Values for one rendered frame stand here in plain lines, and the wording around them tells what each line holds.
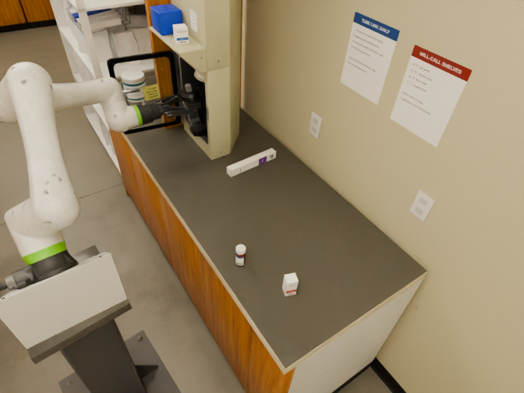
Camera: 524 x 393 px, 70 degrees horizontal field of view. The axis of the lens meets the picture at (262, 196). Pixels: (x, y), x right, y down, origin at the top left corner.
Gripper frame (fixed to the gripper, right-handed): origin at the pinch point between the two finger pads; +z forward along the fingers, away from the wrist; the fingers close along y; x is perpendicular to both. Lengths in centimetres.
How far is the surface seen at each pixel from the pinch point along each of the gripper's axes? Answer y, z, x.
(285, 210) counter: -63, 13, 26
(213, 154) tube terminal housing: -15.0, 3.1, 23.1
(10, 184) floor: 145, -100, 121
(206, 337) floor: -54, -26, 120
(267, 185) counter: -45, 16, 26
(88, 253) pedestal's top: -43, -66, 27
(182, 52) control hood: -14.7, -8.5, -30.8
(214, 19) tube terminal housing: -15.0, 5.8, -41.5
